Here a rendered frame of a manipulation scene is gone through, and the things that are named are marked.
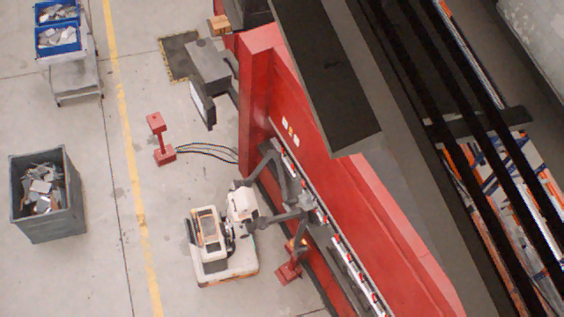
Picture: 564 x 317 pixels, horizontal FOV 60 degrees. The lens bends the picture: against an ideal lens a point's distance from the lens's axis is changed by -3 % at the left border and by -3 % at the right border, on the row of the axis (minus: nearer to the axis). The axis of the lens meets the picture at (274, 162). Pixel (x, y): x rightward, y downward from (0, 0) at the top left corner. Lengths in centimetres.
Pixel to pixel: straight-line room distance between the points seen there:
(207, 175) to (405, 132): 571
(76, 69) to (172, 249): 269
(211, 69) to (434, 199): 413
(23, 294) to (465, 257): 574
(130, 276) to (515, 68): 538
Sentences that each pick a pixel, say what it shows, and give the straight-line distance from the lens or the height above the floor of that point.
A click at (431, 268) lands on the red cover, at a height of 230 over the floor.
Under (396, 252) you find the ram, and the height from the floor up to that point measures 203.
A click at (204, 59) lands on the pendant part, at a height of 195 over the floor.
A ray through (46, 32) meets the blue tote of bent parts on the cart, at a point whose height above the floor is 98.
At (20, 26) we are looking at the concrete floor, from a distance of 820.
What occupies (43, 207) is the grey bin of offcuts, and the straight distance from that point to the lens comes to 561.
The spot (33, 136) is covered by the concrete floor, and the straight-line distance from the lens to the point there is 687.
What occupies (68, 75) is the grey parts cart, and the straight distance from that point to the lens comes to 688.
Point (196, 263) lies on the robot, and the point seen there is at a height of 28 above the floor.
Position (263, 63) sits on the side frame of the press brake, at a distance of 428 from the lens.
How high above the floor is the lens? 535
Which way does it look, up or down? 60 degrees down
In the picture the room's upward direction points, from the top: 7 degrees clockwise
